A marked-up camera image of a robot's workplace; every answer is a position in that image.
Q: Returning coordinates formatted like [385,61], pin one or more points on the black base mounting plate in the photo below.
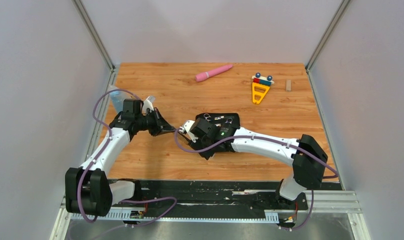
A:
[214,199]

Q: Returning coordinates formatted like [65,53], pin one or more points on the yellow triangular toy frame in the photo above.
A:
[258,91]

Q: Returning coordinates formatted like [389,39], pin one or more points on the black barber comb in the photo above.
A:
[183,138]

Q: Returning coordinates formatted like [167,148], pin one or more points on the pink cylindrical wand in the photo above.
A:
[211,73]

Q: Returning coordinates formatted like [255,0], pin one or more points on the small wooden block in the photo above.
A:
[288,85]

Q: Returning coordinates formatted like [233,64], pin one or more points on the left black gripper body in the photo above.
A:
[150,122]

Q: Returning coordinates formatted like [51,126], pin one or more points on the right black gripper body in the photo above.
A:
[199,144]

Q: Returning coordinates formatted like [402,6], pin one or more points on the colourful toy block bar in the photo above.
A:
[263,80]

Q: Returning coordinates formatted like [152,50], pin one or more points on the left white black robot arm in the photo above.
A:
[87,188]

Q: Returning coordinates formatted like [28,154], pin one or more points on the silver thinning scissors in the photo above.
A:
[228,120]

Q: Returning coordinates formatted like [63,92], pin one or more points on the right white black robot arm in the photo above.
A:
[306,157]

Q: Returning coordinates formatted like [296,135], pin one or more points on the aluminium front rail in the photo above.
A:
[334,214]

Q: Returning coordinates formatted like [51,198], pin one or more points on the black zip tool case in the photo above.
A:
[214,127]

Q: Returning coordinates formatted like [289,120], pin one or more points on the left aluminium corner post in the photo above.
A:
[82,11]

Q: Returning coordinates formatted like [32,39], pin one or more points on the right aluminium corner post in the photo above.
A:
[339,13]

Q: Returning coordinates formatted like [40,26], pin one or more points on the aluminium corner post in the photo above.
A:
[82,11]
[339,13]

